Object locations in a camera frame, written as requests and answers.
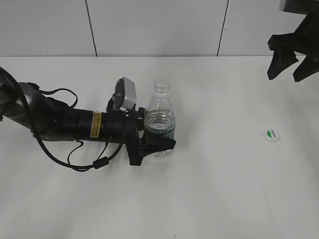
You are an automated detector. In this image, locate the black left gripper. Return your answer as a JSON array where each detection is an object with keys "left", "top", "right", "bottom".
[{"left": 101, "top": 107, "right": 176, "bottom": 166}]

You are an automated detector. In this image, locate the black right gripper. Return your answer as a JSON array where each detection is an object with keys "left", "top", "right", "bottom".
[{"left": 267, "top": 0, "right": 319, "bottom": 82}]

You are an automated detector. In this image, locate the clear plastic water bottle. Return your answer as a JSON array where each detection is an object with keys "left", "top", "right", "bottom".
[{"left": 144, "top": 79, "right": 177, "bottom": 160}]

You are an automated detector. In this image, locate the white green bottle cap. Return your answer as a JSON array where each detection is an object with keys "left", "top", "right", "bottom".
[{"left": 262, "top": 128, "right": 281, "bottom": 143}]

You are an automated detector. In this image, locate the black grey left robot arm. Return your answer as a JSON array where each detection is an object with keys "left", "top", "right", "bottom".
[{"left": 0, "top": 82, "right": 176, "bottom": 166}]

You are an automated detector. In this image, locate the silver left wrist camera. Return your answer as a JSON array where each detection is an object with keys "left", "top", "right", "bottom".
[{"left": 112, "top": 77, "right": 137, "bottom": 110}]

